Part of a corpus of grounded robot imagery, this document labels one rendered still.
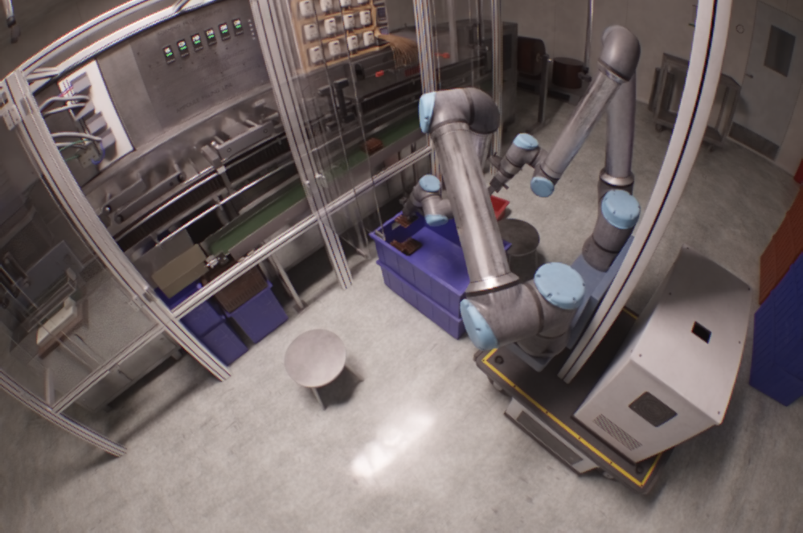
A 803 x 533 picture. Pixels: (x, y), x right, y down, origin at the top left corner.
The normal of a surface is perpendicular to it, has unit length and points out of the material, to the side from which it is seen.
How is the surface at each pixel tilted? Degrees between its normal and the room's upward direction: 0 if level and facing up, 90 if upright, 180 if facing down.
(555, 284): 5
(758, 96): 90
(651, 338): 0
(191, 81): 90
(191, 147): 90
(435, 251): 0
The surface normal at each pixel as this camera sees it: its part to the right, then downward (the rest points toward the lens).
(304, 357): -0.11, -0.73
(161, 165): 0.69, 0.43
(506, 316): 0.04, -0.15
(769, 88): -0.71, 0.53
